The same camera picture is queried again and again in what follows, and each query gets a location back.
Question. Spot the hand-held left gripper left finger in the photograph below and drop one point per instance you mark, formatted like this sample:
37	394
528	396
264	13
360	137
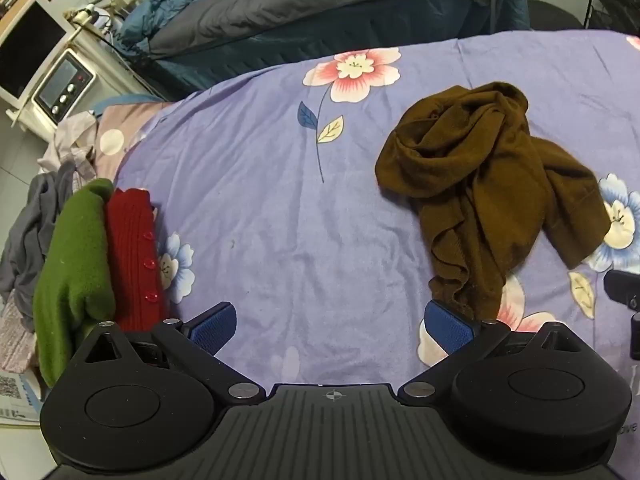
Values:
216	327

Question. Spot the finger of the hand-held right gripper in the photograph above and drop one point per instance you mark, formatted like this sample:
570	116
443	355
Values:
620	287
636	335

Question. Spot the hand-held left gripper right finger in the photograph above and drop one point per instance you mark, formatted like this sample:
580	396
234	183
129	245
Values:
450	330

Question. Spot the brown knit garment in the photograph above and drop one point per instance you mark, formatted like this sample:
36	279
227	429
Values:
475	185

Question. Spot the grey clothes pile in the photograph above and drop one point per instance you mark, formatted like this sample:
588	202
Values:
30	230

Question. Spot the pale lilac clothes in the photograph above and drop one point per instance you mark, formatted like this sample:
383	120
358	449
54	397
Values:
70	140

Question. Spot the red knit cardigan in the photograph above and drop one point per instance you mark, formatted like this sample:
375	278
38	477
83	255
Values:
130	250

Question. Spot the purple floral blanket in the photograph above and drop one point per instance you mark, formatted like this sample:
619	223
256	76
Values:
300	235

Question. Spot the green fleece garment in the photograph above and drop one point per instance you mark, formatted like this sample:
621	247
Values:
70	270

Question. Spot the pink knit cloth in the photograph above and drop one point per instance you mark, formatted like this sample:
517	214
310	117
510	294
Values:
12	340

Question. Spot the printed paper sheet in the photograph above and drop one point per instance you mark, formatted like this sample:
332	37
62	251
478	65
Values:
17	397

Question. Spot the pink polka dot cloth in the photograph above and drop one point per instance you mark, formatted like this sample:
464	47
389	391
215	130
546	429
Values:
122	132

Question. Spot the black round stool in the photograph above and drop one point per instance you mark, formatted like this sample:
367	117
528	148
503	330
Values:
552	15

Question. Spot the grey and blue duvet bed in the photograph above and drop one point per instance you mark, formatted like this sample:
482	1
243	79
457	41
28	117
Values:
310	50

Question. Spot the grey duvet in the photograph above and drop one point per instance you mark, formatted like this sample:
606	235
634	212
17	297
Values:
280	5

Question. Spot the teal quilt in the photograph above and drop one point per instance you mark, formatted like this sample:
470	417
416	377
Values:
165	2

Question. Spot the white monitor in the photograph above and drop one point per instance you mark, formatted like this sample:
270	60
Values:
25	45

